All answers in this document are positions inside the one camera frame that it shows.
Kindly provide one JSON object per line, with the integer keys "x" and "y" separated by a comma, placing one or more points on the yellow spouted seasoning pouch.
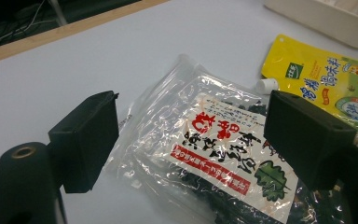
{"x": 317, "y": 74}

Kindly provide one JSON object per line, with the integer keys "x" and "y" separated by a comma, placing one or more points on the cream plastic basket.
{"x": 329, "y": 21}

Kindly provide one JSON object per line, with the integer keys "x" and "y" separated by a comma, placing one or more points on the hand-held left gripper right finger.
{"x": 307, "y": 143}

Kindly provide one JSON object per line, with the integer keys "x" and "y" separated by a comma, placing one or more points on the clear seaweed bag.
{"x": 199, "y": 140}

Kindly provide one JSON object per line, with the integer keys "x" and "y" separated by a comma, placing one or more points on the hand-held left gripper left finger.
{"x": 84, "y": 140}

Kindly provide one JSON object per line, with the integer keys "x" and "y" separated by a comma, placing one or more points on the wooden table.
{"x": 43, "y": 35}

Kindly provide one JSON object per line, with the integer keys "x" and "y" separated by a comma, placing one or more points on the grey metal stand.
{"x": 57, "y": 12}

